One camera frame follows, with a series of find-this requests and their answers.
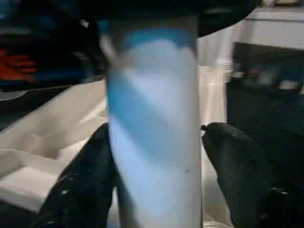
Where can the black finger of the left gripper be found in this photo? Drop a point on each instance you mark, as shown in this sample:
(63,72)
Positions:
(190,12)

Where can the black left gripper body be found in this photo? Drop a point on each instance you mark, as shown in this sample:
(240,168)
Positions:
(47,28)

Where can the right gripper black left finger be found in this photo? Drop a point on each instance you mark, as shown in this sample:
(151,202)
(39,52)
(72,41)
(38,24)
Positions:
(83,190)

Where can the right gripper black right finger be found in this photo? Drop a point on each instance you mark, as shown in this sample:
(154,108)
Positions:
(251,180)

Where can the white plastic table top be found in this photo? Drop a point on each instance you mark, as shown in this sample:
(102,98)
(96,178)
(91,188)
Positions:
(47,128)

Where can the black plastic mat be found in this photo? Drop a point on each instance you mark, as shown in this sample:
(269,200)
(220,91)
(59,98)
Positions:
(266,114)

